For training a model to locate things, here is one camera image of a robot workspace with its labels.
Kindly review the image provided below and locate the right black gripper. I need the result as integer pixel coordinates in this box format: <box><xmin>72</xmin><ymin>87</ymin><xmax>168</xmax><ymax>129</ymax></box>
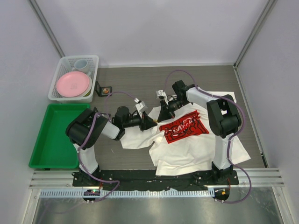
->
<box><xmin>157</xmin><ymin>97</ymin><xmax>189</xmax><ymax>123</ymax></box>

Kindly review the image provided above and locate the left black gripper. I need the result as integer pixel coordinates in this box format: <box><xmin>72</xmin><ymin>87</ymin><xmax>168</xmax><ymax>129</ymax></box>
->
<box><xmin>122</xmin><ymin>111</ymin><xmax>157</xmax><ymax>131</ymax></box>

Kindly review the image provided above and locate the white printed t-shirt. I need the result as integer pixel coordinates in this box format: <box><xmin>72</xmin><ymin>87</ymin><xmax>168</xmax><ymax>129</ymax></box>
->
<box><xmin>120</xmin><ymin>90</ymin><xmax>252</xmax><ymax>176</ymax></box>

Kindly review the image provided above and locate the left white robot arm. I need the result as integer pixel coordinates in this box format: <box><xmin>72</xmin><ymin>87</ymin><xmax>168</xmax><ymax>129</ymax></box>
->
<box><xmin>65</xmin><ymin>106</ymin><xmax>157</xmax><ymax>186</ymax></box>

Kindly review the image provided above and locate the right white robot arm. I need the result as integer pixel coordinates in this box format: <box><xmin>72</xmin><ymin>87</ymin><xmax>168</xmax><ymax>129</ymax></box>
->
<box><xmin>156</xmin><ymin>80</ymin><xmax>242</xmax><ymax>184</ymax></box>

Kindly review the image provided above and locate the black box with orange brooch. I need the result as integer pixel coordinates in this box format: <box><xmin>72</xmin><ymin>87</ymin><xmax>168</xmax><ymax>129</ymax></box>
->
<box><xmin>95</xmin><ymin>81</ymin><xmax>112</xmax><ymax>97</ymax></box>

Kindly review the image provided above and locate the yellow-green plate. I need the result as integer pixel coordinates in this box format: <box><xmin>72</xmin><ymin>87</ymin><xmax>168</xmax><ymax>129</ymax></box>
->
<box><xmin>82</xmin><ymin>77</ymin><xmax>93</xmax><ymax>97</ymax></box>

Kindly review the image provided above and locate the pink plate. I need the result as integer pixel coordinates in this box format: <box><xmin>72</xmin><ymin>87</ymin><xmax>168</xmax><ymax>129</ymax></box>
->
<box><xmin>56</xmin><ymin>71</ymin><xmax>89</xmax><ymax>98</ymax></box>

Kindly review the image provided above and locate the light blue cup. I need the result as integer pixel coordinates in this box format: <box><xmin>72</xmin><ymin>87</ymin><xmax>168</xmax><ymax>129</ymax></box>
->
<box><xmin>72</xmin><ymin>59</ymin><xmax>91</xmax><ymax>76</ymax></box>

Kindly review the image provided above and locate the green plastic tray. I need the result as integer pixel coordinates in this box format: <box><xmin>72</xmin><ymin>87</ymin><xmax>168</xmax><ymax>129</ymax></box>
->
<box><xmin>28</xmin><ymin>104</ymin><xmax>90</xmax><ymax>169</ymax></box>

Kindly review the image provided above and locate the white plastic basket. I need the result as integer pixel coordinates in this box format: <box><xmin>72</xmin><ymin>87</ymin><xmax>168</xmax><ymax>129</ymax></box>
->
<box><xmin>48</xmin><ymin>55</ymin><xmax>99</xmax><ymax>103</ymax></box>

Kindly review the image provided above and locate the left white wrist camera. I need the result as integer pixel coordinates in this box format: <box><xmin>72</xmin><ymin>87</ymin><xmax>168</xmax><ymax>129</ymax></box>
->
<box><xmin>134</xmin><ymin>98</ymin><xmax>147</xmax><ymax>117</ymax></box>

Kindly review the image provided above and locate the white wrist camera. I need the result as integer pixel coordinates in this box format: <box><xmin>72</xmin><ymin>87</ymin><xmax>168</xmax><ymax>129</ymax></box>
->
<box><xmin>134</xmin><ymin>98</ymin><xmax>147</xmax><ymax>117</ymax></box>
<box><xmin>156</xmin><ymin>90</ymin><xmax>168</xmax><ymax>105</ymax></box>

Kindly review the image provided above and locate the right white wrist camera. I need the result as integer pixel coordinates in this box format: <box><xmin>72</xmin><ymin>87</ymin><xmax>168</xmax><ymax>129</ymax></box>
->
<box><xmin>156</xmin><ymin>90</ymin><xmax>168</xmax><ymax>105</ymax></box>

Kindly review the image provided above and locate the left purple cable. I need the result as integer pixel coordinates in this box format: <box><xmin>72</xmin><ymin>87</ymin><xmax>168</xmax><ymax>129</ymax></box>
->
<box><xmin>77</xmin><ymin>91</ymin><xmax>138</xmax><ymax>203</ymax></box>

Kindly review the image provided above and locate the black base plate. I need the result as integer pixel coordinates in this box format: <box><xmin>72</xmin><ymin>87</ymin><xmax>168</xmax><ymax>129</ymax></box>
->
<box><xmin>72</xmin><ymin>170</ymin><xmax>239</xmax><ymax>191</ymax></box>

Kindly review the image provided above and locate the white slotted cable duct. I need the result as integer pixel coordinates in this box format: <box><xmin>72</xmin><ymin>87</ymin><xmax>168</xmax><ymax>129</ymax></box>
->
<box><xmin>40</xmin><ymin>188</ymin><xmax>214</xmax><ymax>198</ymax></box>

